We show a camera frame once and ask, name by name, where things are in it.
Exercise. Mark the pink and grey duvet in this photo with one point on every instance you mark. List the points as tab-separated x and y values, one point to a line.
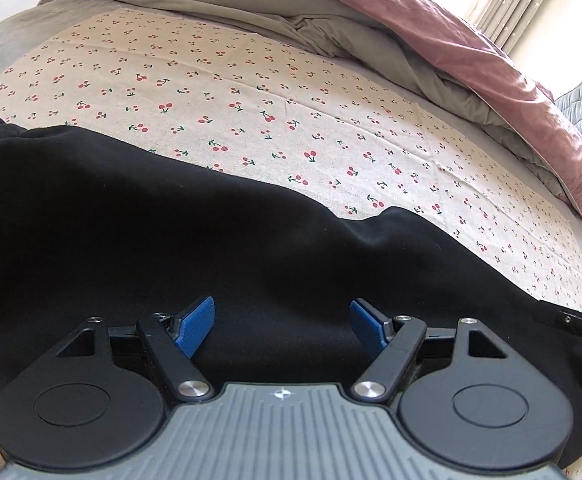
446	35

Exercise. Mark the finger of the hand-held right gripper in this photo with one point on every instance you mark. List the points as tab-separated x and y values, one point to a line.
576	325

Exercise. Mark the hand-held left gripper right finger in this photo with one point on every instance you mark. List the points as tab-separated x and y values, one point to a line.
368	327

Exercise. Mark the black pants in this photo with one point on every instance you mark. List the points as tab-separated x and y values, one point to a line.
171	235

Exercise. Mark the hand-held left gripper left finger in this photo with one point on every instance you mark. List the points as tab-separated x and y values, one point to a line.
193	327

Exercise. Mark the cherry print cloth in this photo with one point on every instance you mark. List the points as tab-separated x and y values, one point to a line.
271	90

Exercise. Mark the grey patterned curtain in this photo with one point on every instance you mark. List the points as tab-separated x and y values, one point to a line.
521	0

